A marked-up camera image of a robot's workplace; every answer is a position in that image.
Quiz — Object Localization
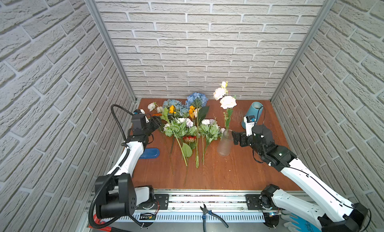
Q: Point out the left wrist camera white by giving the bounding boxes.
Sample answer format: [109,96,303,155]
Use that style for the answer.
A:
[134,109,149,123]

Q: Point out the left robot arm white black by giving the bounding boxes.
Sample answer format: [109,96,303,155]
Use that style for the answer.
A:
[90,114,161,219]

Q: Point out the clear glass vase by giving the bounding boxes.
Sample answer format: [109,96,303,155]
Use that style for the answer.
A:
[217,129,234,157]

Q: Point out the teal ceramic vase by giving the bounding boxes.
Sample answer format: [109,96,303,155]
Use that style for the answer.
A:
[242,102,264,129]

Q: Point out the white lilac bouquet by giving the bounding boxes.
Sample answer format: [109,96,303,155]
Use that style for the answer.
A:
[200,119,225,164]
[163,118,190,165]

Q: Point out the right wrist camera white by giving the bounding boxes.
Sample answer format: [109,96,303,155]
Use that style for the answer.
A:
[244,115,256,137]

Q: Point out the white ranunculus flower stem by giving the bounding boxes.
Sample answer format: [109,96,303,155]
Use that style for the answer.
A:
[148,102,157,112]

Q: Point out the red gerbera flower stem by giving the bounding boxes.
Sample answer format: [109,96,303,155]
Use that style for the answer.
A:
[182,135,197,187]

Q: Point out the blue hydrangea flower stem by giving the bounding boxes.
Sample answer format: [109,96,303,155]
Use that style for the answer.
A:
[186,92,208,169]

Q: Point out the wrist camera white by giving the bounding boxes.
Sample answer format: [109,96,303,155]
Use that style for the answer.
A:
[134,109,149,123]
[244,115,256,137]

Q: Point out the white lilac bouquet right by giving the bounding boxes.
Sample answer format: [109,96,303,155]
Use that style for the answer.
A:
[200,119,225,164]

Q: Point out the red clamp tool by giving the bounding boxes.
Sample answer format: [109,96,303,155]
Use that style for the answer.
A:
[87,213,133,232]

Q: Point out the dusty blue hydrangea stem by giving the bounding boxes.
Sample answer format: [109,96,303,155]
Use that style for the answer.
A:
[163,99,189,117]

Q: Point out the white lilac bouquet left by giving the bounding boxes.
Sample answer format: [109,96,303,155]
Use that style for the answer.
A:
[163,118,190,165]

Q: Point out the blue handled pliers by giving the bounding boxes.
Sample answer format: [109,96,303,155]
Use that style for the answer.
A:
[200,204,229,232]

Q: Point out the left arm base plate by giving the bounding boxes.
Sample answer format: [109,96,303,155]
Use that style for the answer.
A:
[136,194,170,211]

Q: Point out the aluminium mounting rail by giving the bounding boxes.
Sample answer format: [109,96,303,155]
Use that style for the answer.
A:
[133,189,287,224]

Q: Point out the blue grey work glove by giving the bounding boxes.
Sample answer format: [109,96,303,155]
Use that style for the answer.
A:
[281,210,321,232]

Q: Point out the blue oval dish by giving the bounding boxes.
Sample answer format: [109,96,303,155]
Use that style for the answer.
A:
[140,148,160,159]

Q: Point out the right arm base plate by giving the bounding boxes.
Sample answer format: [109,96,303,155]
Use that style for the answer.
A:
[245,194,280,212]

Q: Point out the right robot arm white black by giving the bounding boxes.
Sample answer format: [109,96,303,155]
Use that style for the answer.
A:
[232,125,372,232]

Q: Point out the orange yellow flower stem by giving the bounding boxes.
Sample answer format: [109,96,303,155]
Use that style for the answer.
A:
[168,105,197,120]

